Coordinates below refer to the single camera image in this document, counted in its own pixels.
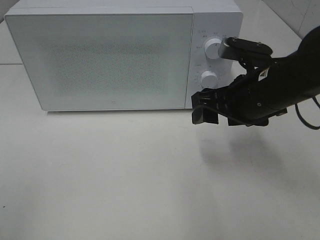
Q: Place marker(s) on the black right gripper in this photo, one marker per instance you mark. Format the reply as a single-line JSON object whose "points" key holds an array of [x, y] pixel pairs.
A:
{"points": [[237, 104]]}

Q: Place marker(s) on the white timer knob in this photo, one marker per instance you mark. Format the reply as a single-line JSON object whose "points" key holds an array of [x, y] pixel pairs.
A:
{"points": [[209, 79]]}

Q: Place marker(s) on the white upper power knob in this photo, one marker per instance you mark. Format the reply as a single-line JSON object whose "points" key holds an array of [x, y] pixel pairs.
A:
{"points": [[211, 47]]}

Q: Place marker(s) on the white microwave oven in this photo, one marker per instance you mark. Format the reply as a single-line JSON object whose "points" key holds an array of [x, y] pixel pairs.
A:
{"points": [[210, 18]]}

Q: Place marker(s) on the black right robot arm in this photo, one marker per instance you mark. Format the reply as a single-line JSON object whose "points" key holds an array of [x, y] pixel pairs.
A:
{"points": [[268, 88]]}

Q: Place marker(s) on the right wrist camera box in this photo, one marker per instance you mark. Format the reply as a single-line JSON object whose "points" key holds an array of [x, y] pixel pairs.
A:
{"points": [[233, 48]]}

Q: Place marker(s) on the white microwave door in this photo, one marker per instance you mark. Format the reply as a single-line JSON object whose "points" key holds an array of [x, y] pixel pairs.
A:
{"points": [[105, 62]]}

